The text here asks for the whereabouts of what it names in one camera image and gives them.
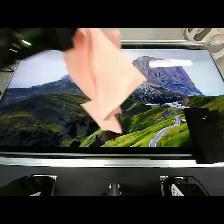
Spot pink garment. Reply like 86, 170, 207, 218
63, 28, 148, 135

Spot silver frame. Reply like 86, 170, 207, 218
0, 151, 224, 197

